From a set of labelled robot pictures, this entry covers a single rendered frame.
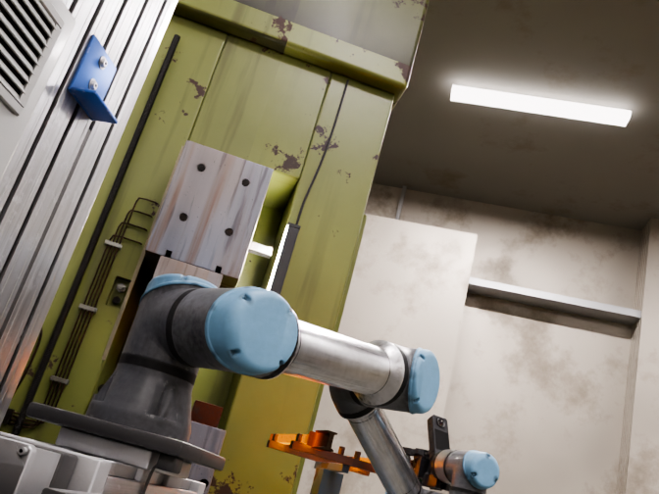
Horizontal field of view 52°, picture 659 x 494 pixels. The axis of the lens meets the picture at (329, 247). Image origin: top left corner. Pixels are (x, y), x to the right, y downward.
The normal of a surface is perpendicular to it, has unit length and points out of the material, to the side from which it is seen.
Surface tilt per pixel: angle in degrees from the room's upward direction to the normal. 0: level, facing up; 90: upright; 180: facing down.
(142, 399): 73
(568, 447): 90
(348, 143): 90
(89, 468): 90
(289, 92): 90
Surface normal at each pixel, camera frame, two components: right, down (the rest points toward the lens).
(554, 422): -0.11, -0.38
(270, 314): 0.68, -0.08
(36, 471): 0.96, 0.19
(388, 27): 0.23, -0.29
